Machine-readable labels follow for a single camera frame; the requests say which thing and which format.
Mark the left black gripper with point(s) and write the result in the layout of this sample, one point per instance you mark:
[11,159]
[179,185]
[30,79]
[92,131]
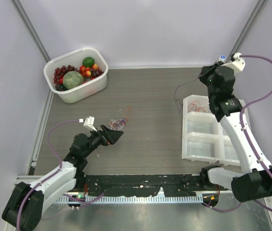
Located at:
[108,136]

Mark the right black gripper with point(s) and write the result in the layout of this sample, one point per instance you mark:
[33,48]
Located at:
[205,71]

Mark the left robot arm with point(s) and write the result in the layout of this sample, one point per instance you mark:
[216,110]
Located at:
[29,201]

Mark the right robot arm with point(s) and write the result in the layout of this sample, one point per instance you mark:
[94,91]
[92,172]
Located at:
[255,180]

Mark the clear water bottle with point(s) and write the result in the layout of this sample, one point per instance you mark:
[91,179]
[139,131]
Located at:
[221,60]

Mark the white plastic fruit basket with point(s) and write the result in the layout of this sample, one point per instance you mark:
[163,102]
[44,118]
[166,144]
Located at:
[75,59]

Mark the white compartment tray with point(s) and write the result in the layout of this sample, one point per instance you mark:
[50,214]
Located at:
[203,138]

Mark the red yellow cherry cluster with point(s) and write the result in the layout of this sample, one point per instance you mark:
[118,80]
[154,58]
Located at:
[90,73]

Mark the green melon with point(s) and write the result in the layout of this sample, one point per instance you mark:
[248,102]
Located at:
[72,79]

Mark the green lime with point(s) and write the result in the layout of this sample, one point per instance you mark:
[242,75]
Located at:
[88,62]

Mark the red grape bunch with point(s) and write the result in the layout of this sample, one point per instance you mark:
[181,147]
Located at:
[60,72]

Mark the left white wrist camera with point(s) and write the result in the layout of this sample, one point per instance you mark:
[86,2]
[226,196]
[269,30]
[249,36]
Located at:
[88,123]

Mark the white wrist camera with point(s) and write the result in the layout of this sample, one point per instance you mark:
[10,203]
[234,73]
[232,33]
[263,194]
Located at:
[88,123]
[237,63]

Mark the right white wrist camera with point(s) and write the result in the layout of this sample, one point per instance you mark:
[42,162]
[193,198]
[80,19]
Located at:
[237,63]

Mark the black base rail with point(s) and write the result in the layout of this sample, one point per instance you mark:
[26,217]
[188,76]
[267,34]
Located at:
[173,185]

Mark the white slotted cable duct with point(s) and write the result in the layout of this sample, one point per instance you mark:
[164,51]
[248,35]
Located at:
[159,199]

